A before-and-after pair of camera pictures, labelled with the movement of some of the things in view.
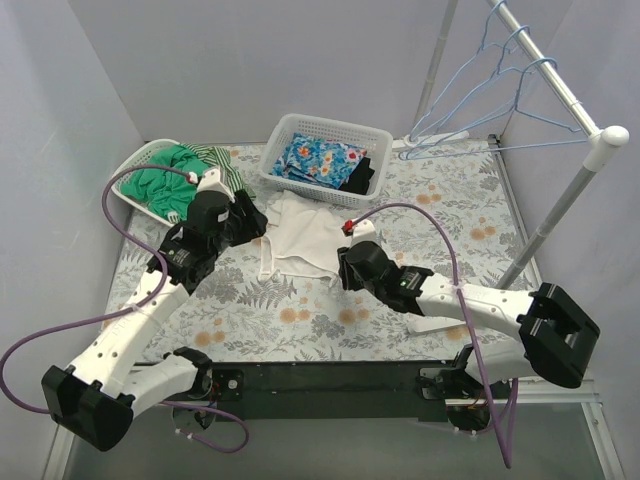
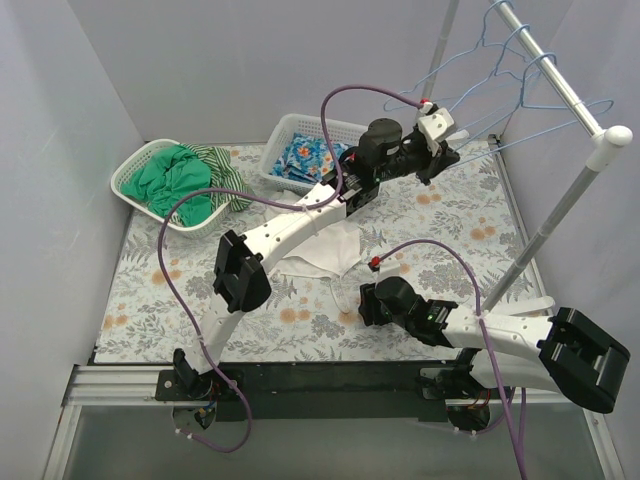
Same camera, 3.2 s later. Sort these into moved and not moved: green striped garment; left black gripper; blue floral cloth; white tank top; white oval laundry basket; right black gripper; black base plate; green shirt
Moved: left black gripper; white tank top; right black gripper
Not moved: black base plate; green striped garment; green shirt; blue floral cloth; white oval laundry basket
